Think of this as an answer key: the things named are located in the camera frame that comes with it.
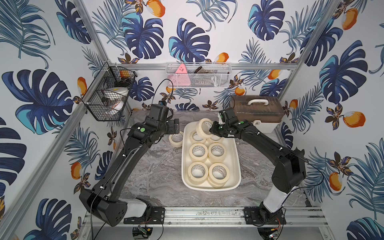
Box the cream tape roll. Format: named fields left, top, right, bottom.
left=207, top=135, right=224, bottom=144
left=207, top=163, right=230, bottom=188
left=190, top=131, right=206, bottom=144
left=169, top=131, right=184, bottom=148
left=189, top=143, right=208, bottom=162
left=188, top=162, right=209, bottom=185
left=208, top=143, right=227, bottom=163

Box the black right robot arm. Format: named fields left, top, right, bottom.
left=210, top=108, right=307, bottom=217

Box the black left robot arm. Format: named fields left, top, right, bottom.
left=80, top=101, right=180, bottom=227

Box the brown lidded storage case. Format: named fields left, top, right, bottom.
left=233, top=95, right=285, bottom=134

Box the white plastic storage tray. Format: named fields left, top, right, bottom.
left=182, top=121, right=241, bottom=192

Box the pink triangle in basket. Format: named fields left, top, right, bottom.
left=169, top=64, right=191, bottom=87

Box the white object in black basket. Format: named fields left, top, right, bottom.
left=102, top=87, right=129, bottom=115

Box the black wire basket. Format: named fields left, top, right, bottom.
left=82, top=63, right=138, bottom=122

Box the white mesh wall basket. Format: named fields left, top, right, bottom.
left=165, top=63, right=232, bottom=89

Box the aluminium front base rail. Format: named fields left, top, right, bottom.
left=80, top=206, right=329, bottom=227

